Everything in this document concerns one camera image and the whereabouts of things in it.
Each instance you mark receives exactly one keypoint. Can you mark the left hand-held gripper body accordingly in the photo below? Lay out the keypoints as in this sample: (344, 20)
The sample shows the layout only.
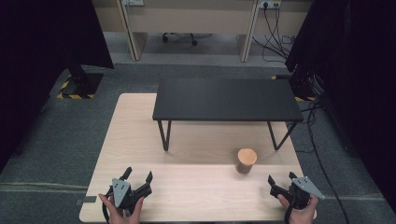
(124, 194)

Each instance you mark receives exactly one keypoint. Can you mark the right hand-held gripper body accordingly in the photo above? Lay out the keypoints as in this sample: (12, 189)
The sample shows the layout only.
(299, 194)

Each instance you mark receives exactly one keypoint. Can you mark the wooden cylinder block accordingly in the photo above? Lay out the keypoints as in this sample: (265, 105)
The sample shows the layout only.
(246, 160)

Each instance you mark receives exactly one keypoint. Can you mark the person's right hand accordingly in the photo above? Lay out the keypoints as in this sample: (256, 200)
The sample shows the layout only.
(302, 216)

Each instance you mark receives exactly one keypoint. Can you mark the person's left hand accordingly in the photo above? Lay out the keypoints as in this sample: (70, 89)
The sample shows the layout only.
(123, 217)

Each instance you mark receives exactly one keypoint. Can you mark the black metal shelf rack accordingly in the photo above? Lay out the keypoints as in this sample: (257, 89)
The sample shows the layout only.
(225, 99)

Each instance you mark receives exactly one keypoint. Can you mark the black stand base striped tape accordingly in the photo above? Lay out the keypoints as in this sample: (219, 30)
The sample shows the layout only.
(81, 87)

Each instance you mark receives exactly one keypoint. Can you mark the black curtain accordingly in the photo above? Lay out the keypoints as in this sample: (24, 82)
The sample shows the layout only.
(37, 62)
(358, 77)

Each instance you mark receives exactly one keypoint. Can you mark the office chair wheeled base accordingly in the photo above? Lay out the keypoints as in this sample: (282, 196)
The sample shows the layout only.
(180, 38)

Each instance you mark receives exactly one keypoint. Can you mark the beige office desk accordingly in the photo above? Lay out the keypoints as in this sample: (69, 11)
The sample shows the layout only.
(193, 17)

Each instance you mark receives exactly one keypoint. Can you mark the white wall power socket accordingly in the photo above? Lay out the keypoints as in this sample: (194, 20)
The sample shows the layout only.
(134, 2)
(270, 3)

